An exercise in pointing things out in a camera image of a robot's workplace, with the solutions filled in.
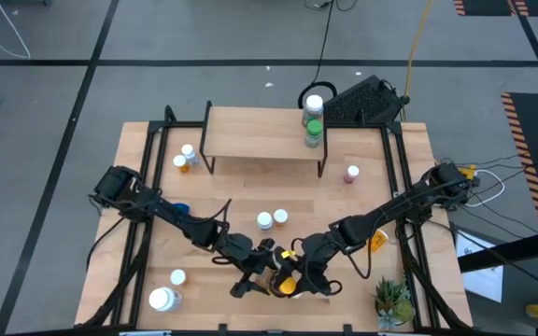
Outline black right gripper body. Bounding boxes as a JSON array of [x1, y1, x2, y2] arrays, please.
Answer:
[[295, 231, 341, 282]]

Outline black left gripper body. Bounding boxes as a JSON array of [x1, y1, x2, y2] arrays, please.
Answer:
[[239, 236, 283, 277]]

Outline brown bottle yellow cap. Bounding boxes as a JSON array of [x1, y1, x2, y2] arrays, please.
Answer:
[[255, 268, 298, 300]]

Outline white aspirin bottle green label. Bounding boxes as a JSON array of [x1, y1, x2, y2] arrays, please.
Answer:
[[256, 211, 274, 232]]

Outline large white bottle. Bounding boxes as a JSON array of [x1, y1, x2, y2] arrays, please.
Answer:
[[148, 287, 184, 314]]

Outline pink bottle white cap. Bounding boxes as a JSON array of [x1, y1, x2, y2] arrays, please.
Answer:
[[343, 164, 361, 185]]

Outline green cap bottle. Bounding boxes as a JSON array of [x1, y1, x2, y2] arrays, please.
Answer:
[[304, 119, 324, 149]]

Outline clear bottle white cap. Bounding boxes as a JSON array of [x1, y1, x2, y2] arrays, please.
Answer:
[[302, 94, 325, 128]]

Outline wooden shelf black legs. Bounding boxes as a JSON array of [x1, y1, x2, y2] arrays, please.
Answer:
[[200, 99, 330, 179]]

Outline succulent plant in pot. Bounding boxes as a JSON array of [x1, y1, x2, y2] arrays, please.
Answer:
[[374, 274, 418, 331]]

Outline white paper sheet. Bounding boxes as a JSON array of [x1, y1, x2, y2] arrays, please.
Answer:
[[455, 231, 504, 303]]

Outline yellow plug power strip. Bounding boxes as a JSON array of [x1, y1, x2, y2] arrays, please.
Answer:
[[455, 162, 480, 182]]

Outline black beam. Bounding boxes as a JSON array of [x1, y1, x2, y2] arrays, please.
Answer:
[[458, 226, 538, 274]]

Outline black metal rig frame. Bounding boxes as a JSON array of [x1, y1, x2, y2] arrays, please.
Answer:
[[75, 105, 474, 333]]

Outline black cable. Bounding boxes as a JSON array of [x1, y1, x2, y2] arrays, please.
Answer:
[[296, 0, 359, 111]]

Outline white cable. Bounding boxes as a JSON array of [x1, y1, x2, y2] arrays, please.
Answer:
[[464, 168, 506, 209], [0, 0, 32, 61]]

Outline yellow hanging cable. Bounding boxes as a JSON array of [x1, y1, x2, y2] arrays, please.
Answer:
[[402, 0, 434, 123]]

